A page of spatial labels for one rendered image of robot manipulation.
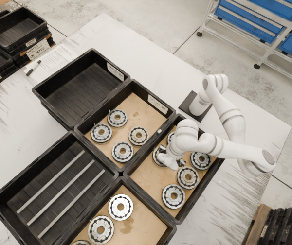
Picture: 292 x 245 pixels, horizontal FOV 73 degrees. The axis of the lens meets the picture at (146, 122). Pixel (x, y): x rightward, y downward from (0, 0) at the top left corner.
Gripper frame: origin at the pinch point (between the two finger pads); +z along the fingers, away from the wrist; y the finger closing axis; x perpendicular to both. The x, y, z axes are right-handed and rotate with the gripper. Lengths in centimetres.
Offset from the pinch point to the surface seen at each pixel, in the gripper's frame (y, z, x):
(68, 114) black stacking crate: 54, 2, 11
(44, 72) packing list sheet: 96, 15, -4
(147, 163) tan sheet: 7.1, 2.3, 6.8
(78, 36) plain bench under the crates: 103, 15, -41
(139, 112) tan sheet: 26.7, 2.3, -12.9
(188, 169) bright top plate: -9.6, -0.6, -1.7
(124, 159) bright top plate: 16.5, -0.7, 12.4
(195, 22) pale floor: 75, 85, -213
